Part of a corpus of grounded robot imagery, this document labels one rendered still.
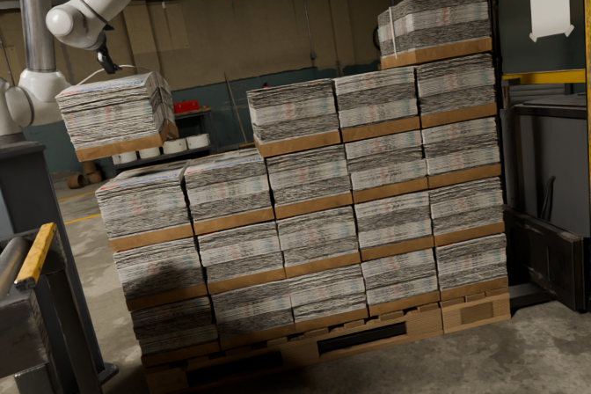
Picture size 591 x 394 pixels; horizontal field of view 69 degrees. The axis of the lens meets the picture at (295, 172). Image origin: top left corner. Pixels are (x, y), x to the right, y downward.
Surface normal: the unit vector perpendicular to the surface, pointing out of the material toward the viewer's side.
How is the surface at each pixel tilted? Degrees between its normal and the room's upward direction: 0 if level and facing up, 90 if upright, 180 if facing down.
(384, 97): 90
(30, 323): 90
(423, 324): 90
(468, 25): 90
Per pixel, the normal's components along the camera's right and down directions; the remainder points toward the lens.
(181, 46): 0.42, 0.11
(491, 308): 0.13, 0.18
